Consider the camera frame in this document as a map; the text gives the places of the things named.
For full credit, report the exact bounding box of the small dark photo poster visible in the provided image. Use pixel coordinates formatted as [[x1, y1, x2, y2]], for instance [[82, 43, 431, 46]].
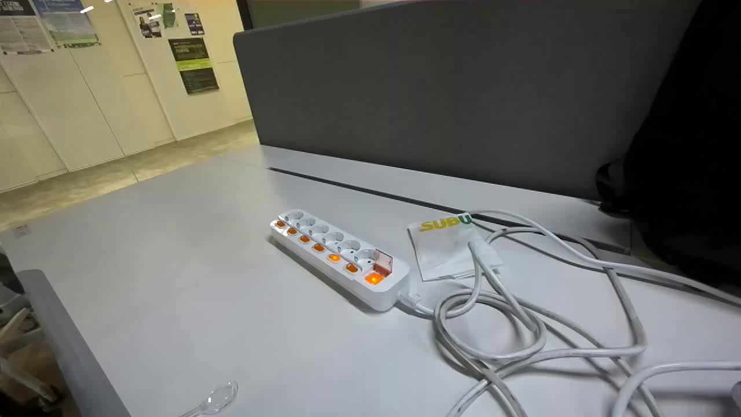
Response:
[[134, 4, 166, 42]]

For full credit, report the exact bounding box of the white text wall poster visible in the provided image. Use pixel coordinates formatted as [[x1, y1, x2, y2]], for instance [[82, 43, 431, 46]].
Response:
[[0, 0, 55, 58]]

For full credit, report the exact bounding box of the white multi-switch power strip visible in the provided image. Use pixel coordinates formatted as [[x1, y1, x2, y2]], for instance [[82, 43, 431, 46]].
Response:
[[266, 207, 411, 314]]

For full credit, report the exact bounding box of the small dark wall notice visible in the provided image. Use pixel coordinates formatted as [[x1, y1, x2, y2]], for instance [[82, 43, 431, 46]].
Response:
[[183, 10, 207, 38]]

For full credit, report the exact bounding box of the dark poster with green band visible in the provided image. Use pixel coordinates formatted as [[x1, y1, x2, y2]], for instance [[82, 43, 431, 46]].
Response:
[[166, 34, 222, 97]]

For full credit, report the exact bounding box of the gray partition panel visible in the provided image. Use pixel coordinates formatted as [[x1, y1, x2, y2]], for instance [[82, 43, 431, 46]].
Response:
[[231, 0, 704, 204]]

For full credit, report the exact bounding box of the small green wall poster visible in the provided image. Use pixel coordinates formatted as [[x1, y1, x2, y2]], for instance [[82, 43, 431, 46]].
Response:
[[160, 0, 181, 31]]

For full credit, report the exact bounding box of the white power adapter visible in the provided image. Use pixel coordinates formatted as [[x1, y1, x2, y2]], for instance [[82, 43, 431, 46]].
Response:
[[405, 210, 502, 286]]

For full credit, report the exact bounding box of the landscape photo wall poster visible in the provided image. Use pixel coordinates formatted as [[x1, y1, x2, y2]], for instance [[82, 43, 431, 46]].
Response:
[[31, 0, 104, 52]]

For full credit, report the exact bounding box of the white power cord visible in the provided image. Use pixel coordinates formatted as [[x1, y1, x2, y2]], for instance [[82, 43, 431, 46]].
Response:
[[396, 207, 741, 417]]

